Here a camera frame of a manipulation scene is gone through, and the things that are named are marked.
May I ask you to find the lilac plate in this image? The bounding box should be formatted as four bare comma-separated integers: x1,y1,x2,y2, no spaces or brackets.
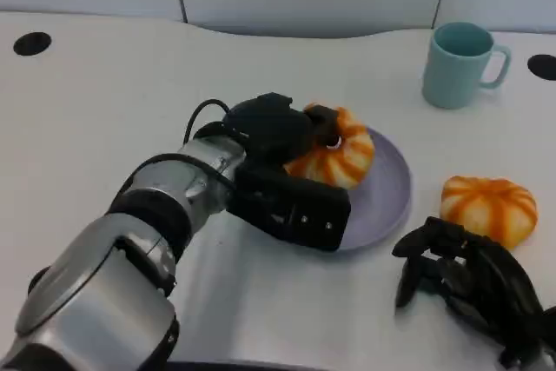
336,126,413,253

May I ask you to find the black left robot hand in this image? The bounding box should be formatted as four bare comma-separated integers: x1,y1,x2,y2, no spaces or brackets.
225,92,344,169

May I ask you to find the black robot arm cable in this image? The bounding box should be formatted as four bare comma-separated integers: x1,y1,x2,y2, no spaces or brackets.
183,98,232,146

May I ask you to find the pale green mug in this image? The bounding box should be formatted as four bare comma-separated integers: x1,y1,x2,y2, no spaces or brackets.
420,22,513,110

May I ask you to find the orange and white bread roll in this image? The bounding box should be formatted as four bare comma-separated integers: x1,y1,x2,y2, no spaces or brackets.
282,103,375,191
439,175,539,250

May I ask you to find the black table cable grommet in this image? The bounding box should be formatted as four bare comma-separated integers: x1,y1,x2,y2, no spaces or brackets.
527,54,556,82
12,31,52,57

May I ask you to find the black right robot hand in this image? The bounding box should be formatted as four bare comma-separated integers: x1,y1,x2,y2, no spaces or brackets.
392,216,556,368

